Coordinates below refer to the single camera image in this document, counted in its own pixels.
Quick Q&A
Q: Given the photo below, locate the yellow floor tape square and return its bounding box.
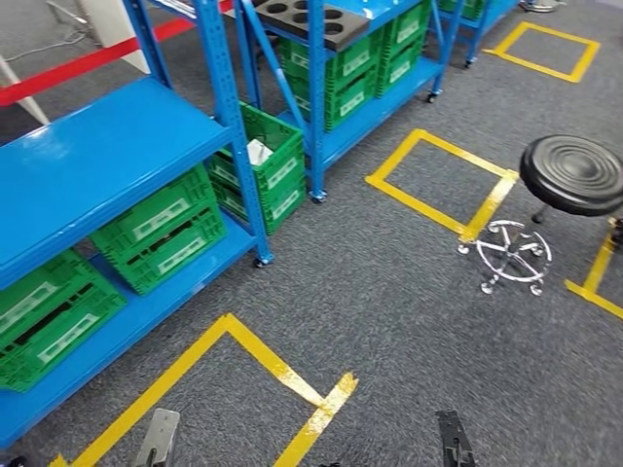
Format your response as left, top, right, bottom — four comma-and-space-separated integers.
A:
47, 312, 360, 467

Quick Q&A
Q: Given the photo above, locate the black round stool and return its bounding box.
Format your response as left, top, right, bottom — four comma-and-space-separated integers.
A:
456, 133, 623, 299

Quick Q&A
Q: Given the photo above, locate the robot left foot plate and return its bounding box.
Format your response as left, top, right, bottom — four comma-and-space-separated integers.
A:
130, 408, 180, 467

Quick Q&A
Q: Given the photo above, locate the white part in crate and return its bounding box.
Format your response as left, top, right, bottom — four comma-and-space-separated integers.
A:
245, 138, 275, 167

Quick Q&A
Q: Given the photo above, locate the robot right foot plate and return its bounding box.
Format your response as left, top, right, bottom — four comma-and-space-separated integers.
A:
434, 410, 477, 467

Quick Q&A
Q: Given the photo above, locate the red barrier belt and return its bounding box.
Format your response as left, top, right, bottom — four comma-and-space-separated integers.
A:
0, 0, 236, 109

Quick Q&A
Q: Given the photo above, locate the chrome round floor base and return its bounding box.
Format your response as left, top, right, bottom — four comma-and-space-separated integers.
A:
520, 0, 568, 15

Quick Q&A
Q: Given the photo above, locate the black foam tray with holes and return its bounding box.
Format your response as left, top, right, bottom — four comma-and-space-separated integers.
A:
254, 0, 372, 54

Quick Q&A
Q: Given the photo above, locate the robot foot plate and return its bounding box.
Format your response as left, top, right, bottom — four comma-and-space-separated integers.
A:
434, 410, 477, 467
130, 408, 180, 467

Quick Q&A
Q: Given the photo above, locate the blue metal shelf rack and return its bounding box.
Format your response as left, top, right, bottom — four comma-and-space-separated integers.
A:
457, 0, 521, 69
233, 0, 468, 205
0, 0, 275, 467

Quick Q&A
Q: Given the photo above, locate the white partition panel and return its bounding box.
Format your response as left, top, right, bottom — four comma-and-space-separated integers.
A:
77, 0, 153, 77

